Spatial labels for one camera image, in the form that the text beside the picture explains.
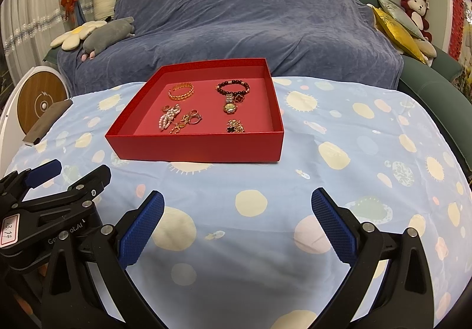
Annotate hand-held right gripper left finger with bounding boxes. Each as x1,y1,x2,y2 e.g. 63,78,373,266
37,190,166,329

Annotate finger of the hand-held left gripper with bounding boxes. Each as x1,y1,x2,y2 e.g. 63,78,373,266
15,164,112,217
0,158,63,204

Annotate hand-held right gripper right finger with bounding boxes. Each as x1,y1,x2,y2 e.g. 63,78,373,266
273,187,437,329

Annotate pearl bracelet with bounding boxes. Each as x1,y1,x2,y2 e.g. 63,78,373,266
158,103,182,131

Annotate gold chain bracelet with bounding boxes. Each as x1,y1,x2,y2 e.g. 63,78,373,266
170,109,203,135
168,82,195,101

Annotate red cardboard box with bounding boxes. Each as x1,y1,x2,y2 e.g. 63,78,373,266
105,58,284,163

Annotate gold wristwatch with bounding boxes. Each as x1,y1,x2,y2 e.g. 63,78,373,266
221,92,245,115

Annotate brown leather pouch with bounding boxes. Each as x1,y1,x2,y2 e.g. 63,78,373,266
23,99,73,147

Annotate light blue patterned tablecloth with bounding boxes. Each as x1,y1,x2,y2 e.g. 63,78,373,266
0,75,472,329

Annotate flower shaped cushion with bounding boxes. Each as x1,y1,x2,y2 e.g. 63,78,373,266
50,20,107,50

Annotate grey plush toy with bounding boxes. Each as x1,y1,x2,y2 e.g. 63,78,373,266
80,17,135,62

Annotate white sheer curtain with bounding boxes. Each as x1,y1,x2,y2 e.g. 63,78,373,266
0,0,74,82

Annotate red curtain bow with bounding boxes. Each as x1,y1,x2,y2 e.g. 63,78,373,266
60,0,80,22

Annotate green sofa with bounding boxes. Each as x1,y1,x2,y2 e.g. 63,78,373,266
354,0,472,167

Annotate potted flowers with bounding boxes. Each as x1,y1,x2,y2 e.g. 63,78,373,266
450,65,472,95

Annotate beige plush cushion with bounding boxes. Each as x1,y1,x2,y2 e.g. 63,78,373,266
415,37,437,66

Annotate gold cushion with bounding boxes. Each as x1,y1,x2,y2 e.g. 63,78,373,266
371,6,430,64

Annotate blue blanket covered sofa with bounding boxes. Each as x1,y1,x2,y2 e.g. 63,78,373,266
57,0,404,97

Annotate silver grey cushion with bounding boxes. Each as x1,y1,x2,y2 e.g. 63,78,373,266
375,0,426,40

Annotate red monkey plush toy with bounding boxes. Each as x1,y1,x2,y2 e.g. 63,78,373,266
401,0,433,42

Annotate dark bead bracelet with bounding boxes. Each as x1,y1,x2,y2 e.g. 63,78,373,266
216,80,251,98

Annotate red paper wall decoration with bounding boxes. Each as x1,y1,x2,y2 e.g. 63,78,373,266
448,0,472,58

